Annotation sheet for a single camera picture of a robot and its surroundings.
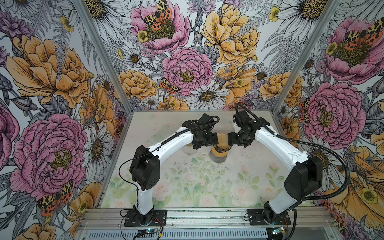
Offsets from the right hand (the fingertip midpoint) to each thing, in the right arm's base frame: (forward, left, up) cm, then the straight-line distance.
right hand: (235, 146), depth 83 cm
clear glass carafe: (+8, +26, -15) cm, 31 cm away
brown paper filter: (+4, +6, 0) cm, 7 cm away
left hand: (+1, +14, -1) cm, 15 cm away
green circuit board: (-36, +46, -17) cm, 61 cm away
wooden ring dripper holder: (-1, +8, -6) cm, 10 cm away
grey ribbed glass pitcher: (-1, +9, -12) cm, 15 cm away
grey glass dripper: (0, +8, -2) cm, 9 cm away
